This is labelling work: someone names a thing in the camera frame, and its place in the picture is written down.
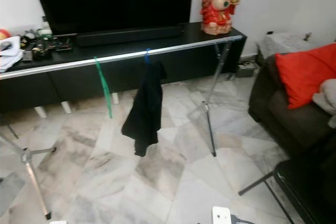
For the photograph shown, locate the green plastic hanger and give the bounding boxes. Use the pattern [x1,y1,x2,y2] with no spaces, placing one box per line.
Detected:
[93,56,114,120]

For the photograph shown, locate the blue plastic hanger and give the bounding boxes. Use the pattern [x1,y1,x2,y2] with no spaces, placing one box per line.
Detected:
[143,48,153,66]

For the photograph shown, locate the black tape dispenser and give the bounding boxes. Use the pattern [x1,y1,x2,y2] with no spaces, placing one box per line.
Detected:
[31,39,54,60]

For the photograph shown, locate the black TV console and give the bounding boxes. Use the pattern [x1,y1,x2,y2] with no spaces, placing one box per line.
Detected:
[0,22,247,113]

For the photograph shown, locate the clear bottle green label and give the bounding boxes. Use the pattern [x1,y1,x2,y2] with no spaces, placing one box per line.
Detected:
[39,16,53,39]

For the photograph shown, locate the small black box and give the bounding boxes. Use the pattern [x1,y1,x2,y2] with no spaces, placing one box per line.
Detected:
[54,33,78,52]

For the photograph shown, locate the silver metal clothes rack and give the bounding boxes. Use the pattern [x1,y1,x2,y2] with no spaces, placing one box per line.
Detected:
[0,35,245,221]

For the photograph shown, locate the black shirt green logo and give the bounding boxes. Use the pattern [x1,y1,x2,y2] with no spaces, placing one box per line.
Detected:
[121,59,167,157]

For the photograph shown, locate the red laughing Buddha statue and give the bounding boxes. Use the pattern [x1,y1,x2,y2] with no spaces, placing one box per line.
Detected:
[201,0,240,36]

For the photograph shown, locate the dark brown sofa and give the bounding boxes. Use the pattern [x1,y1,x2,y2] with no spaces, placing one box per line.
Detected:
[248,54,336,148]

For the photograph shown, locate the grey stone side table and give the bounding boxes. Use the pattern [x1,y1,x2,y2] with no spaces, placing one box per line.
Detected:
[256,31,316,62]

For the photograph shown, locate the red cushion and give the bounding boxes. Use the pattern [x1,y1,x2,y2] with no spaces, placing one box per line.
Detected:
[275,43,336,110]

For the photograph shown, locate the black bench metal legs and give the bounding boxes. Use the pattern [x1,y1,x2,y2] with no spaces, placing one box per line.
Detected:
[238,135,336,224]

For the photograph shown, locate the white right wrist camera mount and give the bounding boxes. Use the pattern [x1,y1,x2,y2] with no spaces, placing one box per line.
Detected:
[212,206,233,224]

